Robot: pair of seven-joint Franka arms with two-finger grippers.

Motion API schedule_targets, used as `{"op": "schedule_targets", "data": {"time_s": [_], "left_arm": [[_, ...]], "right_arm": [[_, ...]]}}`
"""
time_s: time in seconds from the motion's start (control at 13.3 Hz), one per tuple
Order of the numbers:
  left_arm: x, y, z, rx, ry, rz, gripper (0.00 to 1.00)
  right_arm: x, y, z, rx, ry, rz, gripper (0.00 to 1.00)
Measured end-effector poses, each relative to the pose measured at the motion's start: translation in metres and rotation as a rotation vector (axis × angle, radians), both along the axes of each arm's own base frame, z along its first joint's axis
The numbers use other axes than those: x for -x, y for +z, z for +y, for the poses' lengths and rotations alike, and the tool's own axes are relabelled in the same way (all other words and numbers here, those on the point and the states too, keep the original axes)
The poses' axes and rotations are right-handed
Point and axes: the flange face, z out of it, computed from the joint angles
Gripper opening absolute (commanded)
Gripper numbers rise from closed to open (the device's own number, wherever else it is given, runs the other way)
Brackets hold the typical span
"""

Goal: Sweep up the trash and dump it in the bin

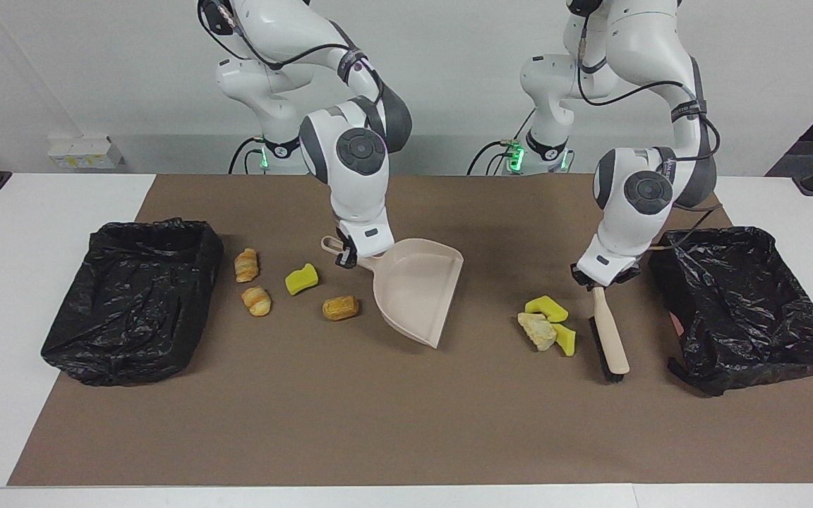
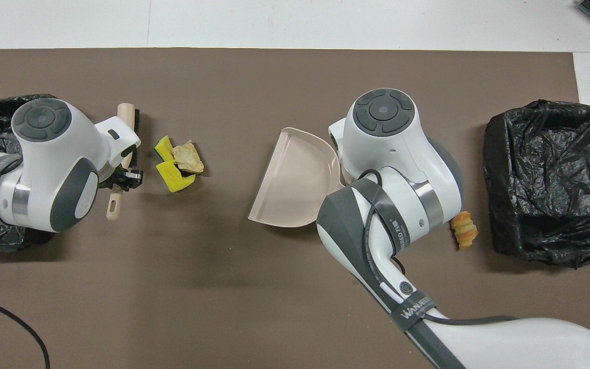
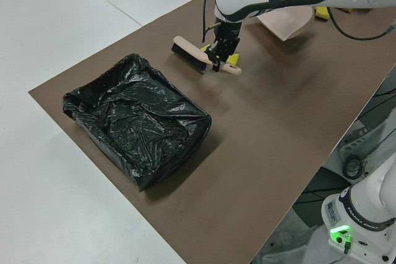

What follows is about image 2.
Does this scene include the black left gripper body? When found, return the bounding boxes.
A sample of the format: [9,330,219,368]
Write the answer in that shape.
[98,167,144,193]

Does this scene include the large yellow sponge piece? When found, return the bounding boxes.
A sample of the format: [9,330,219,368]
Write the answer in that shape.
[156,160,197,193]

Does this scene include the pale crumbly toy bread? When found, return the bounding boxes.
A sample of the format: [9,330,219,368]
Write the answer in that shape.
[172,140,205,174]

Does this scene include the beige brush black bristles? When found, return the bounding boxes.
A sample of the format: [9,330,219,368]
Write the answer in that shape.
[106,103,144,221]

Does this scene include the beige plastic dustpan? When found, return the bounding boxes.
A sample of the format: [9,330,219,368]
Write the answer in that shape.
[247,127,344,228]

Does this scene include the striped toy croissant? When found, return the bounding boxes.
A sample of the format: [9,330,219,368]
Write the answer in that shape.
[451,211,479,250]

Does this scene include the brown table mat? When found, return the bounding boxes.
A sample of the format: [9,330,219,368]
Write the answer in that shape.
[0,48,590,369]

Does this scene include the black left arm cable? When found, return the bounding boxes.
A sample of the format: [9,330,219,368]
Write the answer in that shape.
[0,134,51,369]

